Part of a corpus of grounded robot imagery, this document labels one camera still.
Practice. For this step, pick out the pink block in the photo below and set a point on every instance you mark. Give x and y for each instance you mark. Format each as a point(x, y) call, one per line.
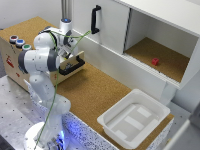
point(155, 61)

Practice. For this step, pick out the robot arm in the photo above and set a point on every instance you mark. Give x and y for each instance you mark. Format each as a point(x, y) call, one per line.
point(40, 61)

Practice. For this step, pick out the wooden drawer box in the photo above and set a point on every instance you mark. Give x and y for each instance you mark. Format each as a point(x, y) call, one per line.
point(31, 26)

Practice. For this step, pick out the white plastic box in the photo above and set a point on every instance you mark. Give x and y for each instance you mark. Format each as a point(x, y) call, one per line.
point(133, 121)

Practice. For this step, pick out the red button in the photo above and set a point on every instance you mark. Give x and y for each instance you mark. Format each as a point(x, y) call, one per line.
point(13, 38)

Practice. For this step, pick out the white sliding door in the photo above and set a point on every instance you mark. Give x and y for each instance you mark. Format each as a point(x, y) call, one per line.
point(111, 23)

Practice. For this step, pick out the green button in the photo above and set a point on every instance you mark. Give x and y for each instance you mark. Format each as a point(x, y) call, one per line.
point(26, 47)

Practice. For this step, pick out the blue button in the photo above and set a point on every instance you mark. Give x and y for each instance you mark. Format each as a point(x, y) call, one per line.
point(20, 42)

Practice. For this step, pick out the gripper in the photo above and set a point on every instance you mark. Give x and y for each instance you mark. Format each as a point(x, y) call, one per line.
point(67, 46)

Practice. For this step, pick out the wooden drawer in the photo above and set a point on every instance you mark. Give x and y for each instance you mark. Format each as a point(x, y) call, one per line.
point(78, 57)

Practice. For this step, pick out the white cabinet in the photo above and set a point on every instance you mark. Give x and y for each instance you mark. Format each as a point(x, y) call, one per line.
point(173, 13)

